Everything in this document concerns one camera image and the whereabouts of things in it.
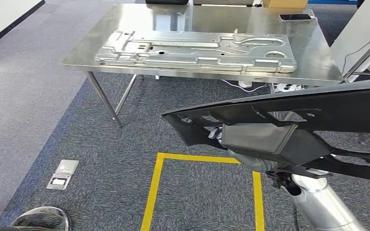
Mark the blue panel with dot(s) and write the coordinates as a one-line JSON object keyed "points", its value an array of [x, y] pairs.
{"points": [[331, 1]]}

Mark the stamped silver metal panel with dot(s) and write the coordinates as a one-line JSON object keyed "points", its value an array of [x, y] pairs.
{"points": [[188, 52]]}

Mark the silver floor socket box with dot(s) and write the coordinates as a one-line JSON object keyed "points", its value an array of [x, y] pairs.
{"points": [[63, 174]]}

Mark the person's foot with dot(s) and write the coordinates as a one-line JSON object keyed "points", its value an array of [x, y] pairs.
{"points": [[245, 84]]}

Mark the black smartphone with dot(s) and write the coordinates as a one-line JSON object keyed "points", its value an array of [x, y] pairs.
{"points": [[295, 17]]}

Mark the long black plastic part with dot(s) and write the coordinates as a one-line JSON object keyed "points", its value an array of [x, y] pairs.
{"points": [[347, 108]]}

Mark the white power strip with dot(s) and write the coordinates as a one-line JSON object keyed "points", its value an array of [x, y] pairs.
{"points": [[287, 87]]}

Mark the yellow floor tape square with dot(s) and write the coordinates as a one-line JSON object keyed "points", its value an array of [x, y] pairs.
{"points": [[153, 191]]}

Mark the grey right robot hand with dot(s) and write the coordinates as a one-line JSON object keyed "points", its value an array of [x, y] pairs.
{"points": [[247, 162]]}

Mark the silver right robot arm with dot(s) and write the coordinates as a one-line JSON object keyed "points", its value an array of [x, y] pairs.
{"points": [[322, 204]]}

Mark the tan cardboard box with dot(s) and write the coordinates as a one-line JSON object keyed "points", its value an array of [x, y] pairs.
{"points": [[285, 3]]}

